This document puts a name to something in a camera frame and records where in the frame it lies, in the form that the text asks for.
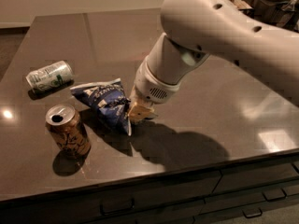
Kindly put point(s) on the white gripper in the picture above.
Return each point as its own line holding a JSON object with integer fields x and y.
{"x": 149, "y": 89}

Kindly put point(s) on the blue chip bag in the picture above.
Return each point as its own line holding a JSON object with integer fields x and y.
{"x": 108, "y": 101}

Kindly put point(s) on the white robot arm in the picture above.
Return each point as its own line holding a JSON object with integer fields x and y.
{"x": 196, "y": 29}

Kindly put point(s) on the orange soda can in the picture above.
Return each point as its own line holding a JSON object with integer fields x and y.
{"x": 65, "y": 126}

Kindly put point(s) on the green and white can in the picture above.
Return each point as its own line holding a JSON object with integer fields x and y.
{"x": 50, "y": 77}

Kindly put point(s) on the dark snack container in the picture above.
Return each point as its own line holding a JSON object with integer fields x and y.
{"x": 280, "y": 13}

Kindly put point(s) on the left drawer handle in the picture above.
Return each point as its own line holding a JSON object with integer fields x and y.
{"x": 116, "y": 206}

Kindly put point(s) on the drawer handle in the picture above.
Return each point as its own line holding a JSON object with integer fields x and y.
{"x": 116, "y": 206}
{"x": 274, "y": 195}
{"x": 252, "y": 212}

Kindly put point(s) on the lower right drawer handle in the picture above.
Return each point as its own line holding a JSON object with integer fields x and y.
{"x": 252, "y": 212}

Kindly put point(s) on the upper right drawer handle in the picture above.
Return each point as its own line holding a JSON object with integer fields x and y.
{"x": 274, "y": 195}

